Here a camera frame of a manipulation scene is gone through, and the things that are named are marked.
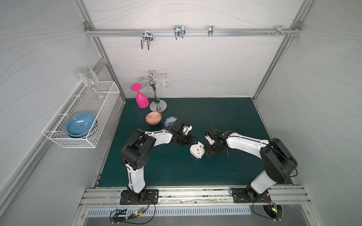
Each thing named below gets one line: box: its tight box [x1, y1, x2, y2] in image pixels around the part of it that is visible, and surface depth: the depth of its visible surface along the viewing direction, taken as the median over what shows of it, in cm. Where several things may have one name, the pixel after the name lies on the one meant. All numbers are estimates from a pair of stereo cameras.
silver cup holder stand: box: [137, 70, 169, 113], surface depth 102 cm
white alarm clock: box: [189, 141, 206, 159], surface depth 90 cm
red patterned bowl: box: [145, 111, 163, 126], surface depth 107 cm
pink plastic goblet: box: [130, 82, 150, 109], surface depth 95 cm
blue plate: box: [65, 112, 96, 138], surface depth 62 cm
